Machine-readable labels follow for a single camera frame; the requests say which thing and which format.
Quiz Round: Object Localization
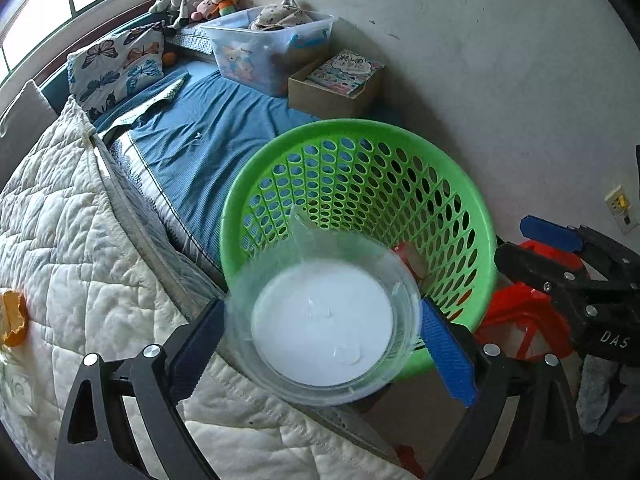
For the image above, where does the clear plastic bowl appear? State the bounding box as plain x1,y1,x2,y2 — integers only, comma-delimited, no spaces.
223,210,425,407

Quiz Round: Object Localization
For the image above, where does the green plastic basket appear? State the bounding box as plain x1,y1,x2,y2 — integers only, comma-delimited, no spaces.
220,118,498,381

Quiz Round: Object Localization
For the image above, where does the wall power outlet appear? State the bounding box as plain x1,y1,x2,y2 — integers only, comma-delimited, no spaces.
604,185,633,233

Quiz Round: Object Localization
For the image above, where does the white pillow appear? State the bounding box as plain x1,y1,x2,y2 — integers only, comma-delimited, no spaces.
0,80,58,191

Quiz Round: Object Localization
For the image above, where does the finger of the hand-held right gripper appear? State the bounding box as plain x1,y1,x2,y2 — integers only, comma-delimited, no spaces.
494,241,640,308
520,215,640,286

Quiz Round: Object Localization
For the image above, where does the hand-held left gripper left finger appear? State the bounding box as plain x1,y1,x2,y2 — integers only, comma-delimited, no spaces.
54,297,228,480

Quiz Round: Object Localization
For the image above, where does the patterned pale blue cloth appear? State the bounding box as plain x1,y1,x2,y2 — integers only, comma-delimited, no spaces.
175,25,216,56

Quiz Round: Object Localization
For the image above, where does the folded white teal cloth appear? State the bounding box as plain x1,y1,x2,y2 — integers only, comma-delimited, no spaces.
95,72,190,133

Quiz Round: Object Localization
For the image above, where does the window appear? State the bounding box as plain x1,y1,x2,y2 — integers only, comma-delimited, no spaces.
0,0,161,81

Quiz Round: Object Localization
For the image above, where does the white quilted blanket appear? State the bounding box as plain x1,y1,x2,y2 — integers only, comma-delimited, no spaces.
0,95,416,480

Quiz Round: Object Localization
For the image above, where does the clear storage bin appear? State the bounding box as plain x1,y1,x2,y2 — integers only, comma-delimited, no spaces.
200,6,340,97

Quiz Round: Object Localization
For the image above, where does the orange peel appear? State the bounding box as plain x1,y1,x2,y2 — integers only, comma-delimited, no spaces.
0,289,29,347

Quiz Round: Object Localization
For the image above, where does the beige cloth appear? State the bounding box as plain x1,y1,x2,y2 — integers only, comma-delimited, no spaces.
249,0,316,31

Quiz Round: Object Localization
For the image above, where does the illustrated book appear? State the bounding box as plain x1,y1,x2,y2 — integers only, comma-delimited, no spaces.
306,49,386,96

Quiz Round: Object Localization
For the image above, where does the cardboard box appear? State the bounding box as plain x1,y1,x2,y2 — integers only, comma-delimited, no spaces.
287,50,386,118

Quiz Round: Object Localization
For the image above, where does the blue bedsheet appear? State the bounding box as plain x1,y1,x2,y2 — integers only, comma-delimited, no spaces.
95,60,321,273

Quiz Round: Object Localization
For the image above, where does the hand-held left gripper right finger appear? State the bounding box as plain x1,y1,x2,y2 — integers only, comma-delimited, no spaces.
421,297,586,480

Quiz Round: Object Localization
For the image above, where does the large butterfly print pillow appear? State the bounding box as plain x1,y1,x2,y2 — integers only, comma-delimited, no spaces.
66,22,167,122

